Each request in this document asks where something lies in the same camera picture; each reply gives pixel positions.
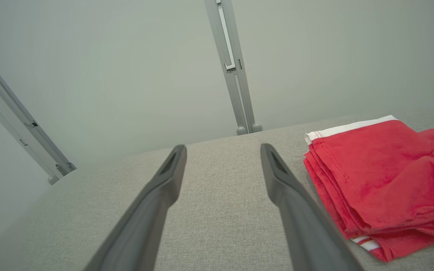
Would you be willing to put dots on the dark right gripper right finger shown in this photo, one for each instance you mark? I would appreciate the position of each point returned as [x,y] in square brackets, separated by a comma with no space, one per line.
[307,233]

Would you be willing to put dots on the red jersey shirt white sleeves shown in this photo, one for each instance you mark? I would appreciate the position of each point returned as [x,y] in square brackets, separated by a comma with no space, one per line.
[409,244]

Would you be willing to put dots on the red shorts white trim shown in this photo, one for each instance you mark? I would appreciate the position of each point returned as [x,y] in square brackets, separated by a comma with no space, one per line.
[371,177]

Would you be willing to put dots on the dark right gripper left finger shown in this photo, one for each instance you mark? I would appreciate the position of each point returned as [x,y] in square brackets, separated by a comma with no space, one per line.
[145,210]

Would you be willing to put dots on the grey double partition post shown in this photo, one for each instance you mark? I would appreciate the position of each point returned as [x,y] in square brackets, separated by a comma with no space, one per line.
[234,75]

